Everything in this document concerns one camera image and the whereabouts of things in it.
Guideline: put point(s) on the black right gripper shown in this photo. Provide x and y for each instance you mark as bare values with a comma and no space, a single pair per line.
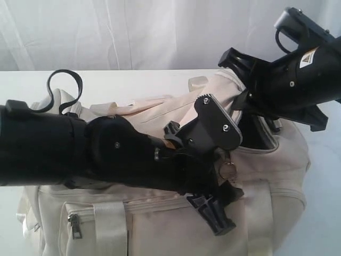
291,87

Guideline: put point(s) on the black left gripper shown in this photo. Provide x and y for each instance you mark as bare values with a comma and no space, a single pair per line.
117,152

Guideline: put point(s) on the cream duffel bag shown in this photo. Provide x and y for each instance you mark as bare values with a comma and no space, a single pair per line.
107,218

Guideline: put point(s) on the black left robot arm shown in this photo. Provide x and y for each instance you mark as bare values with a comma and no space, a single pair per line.
50,149

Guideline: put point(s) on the white backdrop curtain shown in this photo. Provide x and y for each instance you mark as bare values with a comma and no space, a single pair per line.
144,35

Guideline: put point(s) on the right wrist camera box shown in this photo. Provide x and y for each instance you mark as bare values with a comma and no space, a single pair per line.
299,28

